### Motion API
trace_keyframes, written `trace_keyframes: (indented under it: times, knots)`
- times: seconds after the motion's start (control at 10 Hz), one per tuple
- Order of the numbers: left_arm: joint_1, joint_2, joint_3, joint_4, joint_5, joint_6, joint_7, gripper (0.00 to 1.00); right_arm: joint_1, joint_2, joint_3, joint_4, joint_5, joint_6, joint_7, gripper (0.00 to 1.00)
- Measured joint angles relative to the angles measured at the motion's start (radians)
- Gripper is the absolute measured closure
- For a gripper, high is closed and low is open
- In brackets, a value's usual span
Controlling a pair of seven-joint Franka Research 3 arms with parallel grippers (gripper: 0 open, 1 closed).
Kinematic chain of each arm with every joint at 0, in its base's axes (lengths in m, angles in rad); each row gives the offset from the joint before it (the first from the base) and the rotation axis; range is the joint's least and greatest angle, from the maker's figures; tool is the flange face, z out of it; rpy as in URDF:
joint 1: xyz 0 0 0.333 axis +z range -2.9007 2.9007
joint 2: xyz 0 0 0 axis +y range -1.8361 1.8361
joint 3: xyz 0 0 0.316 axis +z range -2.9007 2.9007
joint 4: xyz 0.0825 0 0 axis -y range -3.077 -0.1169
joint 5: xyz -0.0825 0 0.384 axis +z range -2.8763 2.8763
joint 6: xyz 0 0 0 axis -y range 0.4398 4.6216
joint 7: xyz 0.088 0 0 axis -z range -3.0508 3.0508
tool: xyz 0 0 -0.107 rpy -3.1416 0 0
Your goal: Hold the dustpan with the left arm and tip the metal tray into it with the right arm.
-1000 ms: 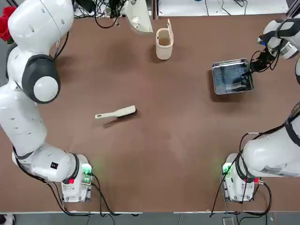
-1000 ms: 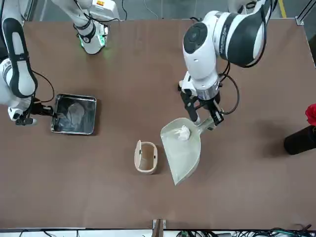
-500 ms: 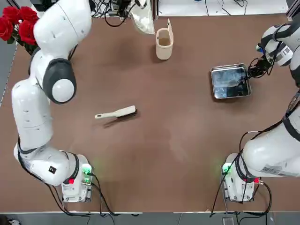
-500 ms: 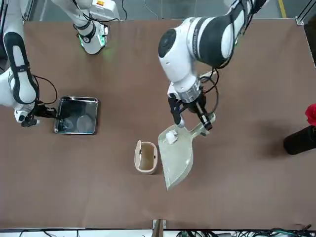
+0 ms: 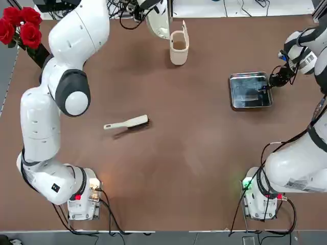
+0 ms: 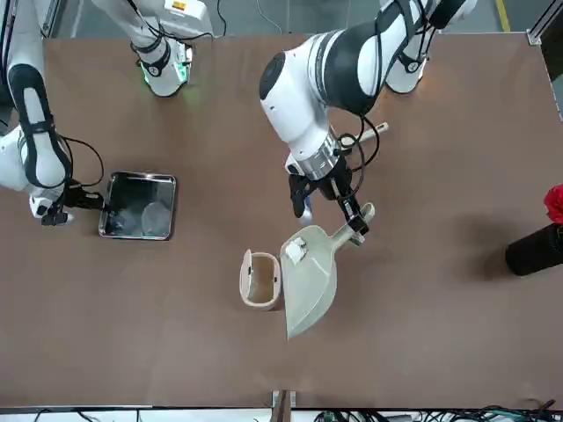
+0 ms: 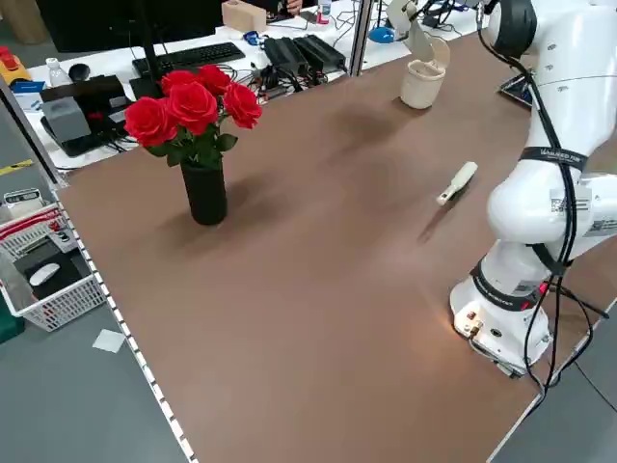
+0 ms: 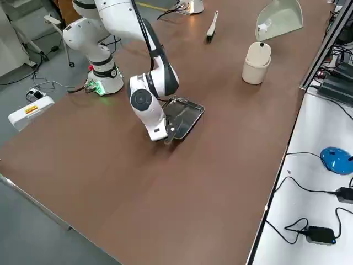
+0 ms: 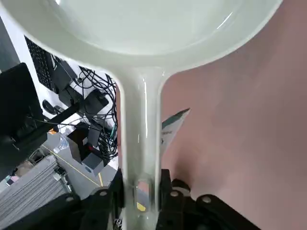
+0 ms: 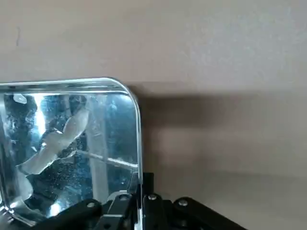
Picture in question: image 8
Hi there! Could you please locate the aluminium divider post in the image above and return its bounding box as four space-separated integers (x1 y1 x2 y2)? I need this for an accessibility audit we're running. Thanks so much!
299 0 353 89

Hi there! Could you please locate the cream plastic dustpan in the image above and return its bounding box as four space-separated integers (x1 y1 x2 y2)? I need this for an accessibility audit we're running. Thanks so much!
255 0 304 43

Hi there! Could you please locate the blue rounded desk object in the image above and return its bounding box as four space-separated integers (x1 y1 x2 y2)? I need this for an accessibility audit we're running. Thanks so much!
320 146 353 176

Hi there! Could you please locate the white power strip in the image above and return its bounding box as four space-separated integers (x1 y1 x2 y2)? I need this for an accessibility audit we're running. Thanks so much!
25 87 47 100

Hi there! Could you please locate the black power adapter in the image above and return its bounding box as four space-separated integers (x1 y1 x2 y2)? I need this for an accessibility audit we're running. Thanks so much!
336 187 353 204
305 225 337 246

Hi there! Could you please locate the white controller box yellow label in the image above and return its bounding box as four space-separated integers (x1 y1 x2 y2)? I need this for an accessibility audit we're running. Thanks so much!
7 94 55 132

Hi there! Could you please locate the square metal tray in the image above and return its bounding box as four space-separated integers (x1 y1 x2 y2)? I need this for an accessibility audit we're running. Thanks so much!
161 96 206 140

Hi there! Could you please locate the black power supply box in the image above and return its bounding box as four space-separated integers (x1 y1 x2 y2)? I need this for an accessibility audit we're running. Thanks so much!
334 61 353 78
316 73 353 106

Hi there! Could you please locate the black arm foot cable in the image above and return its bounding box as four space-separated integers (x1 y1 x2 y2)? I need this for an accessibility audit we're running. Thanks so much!
156 2 191 20
67 84 93 94

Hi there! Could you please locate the crumpled white paper scrap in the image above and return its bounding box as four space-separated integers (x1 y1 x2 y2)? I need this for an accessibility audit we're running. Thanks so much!
257 21 273 33

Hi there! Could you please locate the white rolling stand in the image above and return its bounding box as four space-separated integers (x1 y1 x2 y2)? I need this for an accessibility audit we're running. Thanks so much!
43 14 76 67

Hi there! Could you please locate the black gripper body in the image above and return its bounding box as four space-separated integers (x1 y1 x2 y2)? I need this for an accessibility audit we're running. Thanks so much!
164 116 184 136

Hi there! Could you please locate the cream bin with flip lid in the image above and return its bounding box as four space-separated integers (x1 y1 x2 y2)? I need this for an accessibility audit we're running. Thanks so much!
242 40 272 86

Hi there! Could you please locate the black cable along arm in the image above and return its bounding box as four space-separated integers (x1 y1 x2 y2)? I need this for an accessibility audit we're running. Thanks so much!
131 0 167 71

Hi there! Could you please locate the thin black adapter cable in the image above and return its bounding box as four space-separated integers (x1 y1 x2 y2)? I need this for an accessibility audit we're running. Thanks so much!
275 152 340 195
284 207 353 246

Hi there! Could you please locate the cream hand brush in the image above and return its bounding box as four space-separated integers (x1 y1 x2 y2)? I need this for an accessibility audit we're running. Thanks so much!
206 10 220 44

